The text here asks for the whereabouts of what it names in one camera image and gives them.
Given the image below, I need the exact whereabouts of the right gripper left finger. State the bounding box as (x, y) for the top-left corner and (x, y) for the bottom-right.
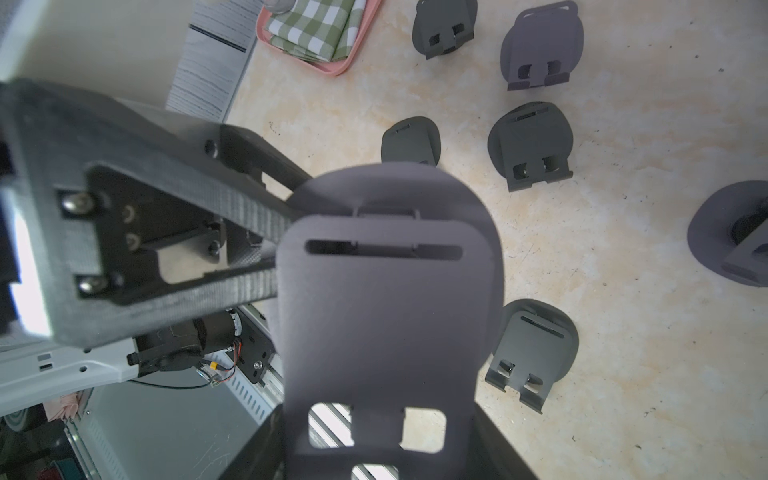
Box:
(219, 405), (285, 480)

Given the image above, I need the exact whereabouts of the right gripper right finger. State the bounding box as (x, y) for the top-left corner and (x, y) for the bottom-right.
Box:
(467, 404), (538, 480)

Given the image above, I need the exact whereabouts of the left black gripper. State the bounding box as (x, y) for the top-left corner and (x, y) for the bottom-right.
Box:
(1, 79), (312, 347)

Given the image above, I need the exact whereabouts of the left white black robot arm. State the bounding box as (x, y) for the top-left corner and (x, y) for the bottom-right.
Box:
(1, 79), (309, 414)

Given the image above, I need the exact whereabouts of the pink plastic tray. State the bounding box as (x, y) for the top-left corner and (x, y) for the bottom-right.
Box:
(256, 0), (381, 76)

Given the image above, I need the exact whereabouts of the green checkered cloth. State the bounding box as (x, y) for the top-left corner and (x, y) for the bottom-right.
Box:
(266, 0), (367, 63)

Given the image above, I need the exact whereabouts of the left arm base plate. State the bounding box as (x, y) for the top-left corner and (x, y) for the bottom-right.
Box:
(234, 305), (276, 384)

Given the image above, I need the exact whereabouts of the aluminium rail frame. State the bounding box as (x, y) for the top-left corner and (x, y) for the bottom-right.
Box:
(65, 355), (283, 479)

